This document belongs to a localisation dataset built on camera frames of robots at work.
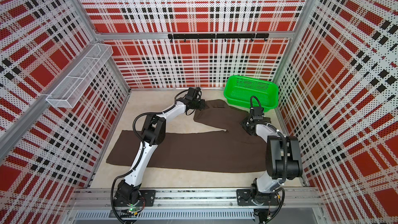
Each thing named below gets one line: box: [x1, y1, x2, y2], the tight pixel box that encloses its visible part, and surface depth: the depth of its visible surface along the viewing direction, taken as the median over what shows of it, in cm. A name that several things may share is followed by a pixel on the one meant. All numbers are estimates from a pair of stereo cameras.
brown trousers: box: [105, 99, 267, 173], surface depth 95 cm
